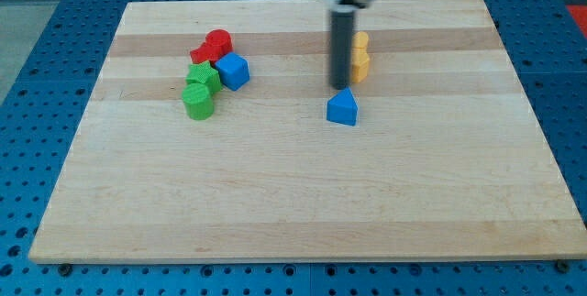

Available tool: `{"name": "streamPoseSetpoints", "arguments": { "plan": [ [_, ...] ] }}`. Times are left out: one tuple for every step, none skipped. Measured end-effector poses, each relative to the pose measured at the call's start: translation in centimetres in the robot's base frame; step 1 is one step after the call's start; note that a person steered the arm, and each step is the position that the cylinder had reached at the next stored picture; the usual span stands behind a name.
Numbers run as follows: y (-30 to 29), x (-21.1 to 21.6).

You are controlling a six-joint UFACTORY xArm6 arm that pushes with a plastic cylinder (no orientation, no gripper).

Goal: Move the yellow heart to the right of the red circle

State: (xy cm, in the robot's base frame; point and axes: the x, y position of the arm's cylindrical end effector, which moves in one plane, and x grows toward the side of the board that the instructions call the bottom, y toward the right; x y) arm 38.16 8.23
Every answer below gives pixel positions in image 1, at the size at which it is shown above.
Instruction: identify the yellow heart block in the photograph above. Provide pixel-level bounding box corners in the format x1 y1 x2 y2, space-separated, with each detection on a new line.
352 31 370 49

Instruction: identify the blue triangle block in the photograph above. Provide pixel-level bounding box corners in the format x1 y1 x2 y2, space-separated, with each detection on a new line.
327 87 359 126

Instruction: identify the blue cube block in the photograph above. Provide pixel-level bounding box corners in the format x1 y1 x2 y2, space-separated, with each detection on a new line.
216 52 250 91

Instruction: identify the green cylinder block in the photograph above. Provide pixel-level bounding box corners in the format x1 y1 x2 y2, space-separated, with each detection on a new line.
182 83 215 120

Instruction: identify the yellow hexagon block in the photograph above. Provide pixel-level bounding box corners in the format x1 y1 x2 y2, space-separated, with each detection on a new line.
351 49 371 83

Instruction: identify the green star block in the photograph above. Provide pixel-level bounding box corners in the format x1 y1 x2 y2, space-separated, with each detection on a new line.
185 60 223 94

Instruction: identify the red cylinder block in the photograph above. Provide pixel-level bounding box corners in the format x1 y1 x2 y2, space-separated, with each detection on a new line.
205 29 233 57

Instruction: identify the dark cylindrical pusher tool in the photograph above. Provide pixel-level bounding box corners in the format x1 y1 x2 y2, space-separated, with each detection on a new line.
328 11 355 90

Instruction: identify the red star block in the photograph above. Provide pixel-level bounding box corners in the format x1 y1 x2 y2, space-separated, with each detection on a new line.
190 42 223 65

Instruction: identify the wooden board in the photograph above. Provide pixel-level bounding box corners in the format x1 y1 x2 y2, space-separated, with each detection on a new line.
28 0 586 264

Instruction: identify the black screw left front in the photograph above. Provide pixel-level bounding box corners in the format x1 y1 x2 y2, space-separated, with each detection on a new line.
57 263 72 277

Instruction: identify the black screw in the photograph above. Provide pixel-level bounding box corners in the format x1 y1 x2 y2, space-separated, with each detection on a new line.
555 260 570 274
57 263 72 277

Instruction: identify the black screw right front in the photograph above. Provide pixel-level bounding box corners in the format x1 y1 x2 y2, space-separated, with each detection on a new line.
555 260 570 274

